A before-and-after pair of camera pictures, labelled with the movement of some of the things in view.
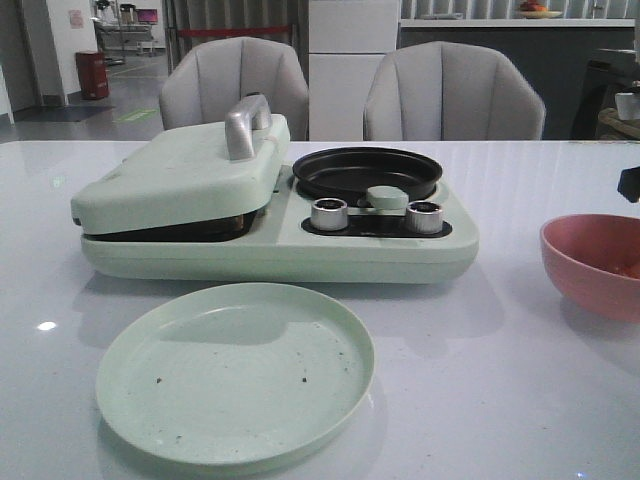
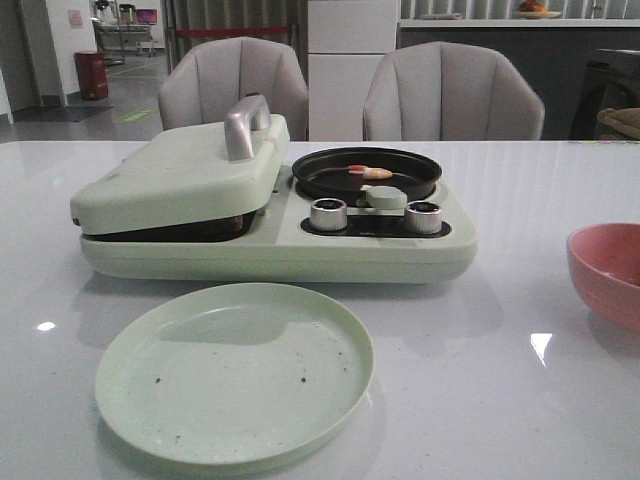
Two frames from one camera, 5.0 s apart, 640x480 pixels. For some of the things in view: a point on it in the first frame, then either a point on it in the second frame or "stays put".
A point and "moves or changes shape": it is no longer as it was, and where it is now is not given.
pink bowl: (594, 260) moves or changes shape
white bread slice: (219, 229) stays put
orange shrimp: (630, 270) to (369, 172)
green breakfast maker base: (306, 240) stays put
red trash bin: (93, 75) stays put
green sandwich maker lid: (196, 175) stays put
